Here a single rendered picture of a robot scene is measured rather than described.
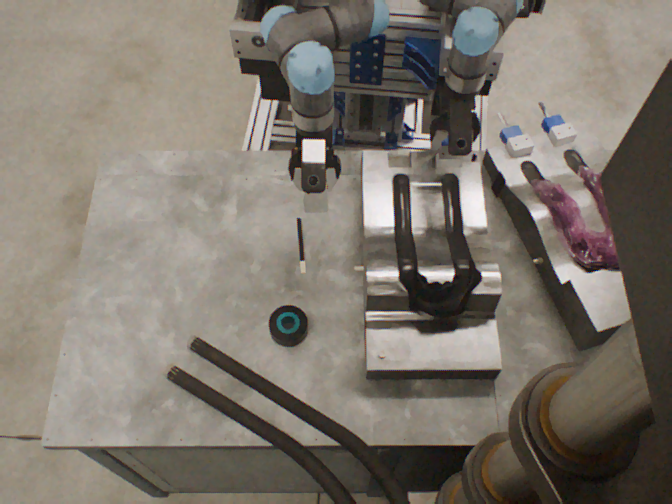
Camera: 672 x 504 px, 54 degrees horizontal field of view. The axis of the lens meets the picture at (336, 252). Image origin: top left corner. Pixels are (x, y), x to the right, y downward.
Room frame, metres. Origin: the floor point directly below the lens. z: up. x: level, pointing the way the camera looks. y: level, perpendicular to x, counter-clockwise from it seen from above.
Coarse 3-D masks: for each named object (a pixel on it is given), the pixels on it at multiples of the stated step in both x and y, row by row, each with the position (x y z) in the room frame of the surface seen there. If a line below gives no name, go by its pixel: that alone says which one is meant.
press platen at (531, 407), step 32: (544, 384) 0.17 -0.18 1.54; (512, 416) 0.15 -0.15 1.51; (544, 416) 0.14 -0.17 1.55; (512, 448) 0.13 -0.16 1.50; (544, 448) 0.12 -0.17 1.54; (640, 448) 0.12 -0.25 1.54; (544, 480) 0.09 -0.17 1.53; (576, 480) 0.09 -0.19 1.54; (608, 480) 0.09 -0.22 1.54; (640, 480) 0.09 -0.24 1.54
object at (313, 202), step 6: (324, 192) 0.76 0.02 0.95; (306, 198) 0.74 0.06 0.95; (312, 198) 0.74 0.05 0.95; (318, 198) 0.74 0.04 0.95; (324, 198) 0.74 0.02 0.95; (306, 204) 0.74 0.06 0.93; (312, 204) 0.74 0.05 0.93; (318, 204) 0.74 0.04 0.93; (324, 204) 0.74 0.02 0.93; (306, 210) 0.74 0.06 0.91; (312, 210) 0.74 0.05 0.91; (318, 210) 0.74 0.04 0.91; (324, 210) 0.74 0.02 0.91
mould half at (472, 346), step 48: (384, 192) 0.80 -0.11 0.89; (432, 192) 0.80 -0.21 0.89; (480, 192) 0.80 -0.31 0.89; (384, 240) 0.68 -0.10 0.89; (432, 240) 0.68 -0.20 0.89; (480, 240) 0.68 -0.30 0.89; (384, 288) 0.55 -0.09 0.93; (480, 288) 0.55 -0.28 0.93; (384, 336) 0.48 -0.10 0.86; (432, 336) 0.48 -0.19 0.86; (480, 336) 0.48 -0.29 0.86
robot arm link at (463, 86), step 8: (448, 72) 0.91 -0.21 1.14; (448, 80) 0.90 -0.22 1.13; (456, 80) 0.88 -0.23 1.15; (464, 80) 0.87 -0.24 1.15; (472, 80) 0.87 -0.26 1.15; (480, 80) 0.88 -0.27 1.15; (456, 88) 0.88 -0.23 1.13; (464, 88) 0.87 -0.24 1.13; (472, 88) 0.87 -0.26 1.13; (480, 88) 0.89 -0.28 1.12
